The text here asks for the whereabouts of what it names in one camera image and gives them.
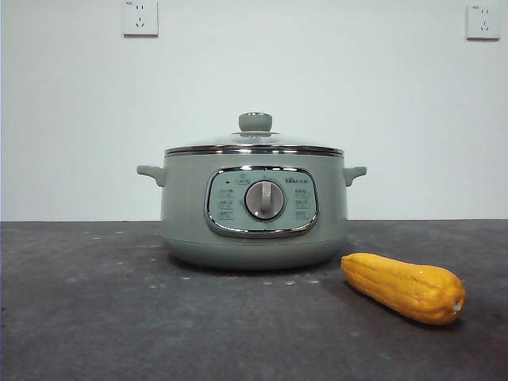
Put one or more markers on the glass lid with green knob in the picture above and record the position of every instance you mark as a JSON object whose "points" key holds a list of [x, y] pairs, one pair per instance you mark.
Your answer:
{"points": [[256, 121]]}

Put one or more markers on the yellow corn cob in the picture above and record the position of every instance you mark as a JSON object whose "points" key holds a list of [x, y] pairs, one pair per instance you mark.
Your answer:
{"points": [[401, 287]]}

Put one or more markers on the pale green electric pot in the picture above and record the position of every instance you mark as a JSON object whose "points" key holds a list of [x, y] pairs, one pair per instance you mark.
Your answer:
{"points": [[186, 206]]}

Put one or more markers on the white wall socket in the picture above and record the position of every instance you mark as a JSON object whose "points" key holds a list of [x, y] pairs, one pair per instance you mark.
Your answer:
{"points": [[140, 18], [483, 21]]}

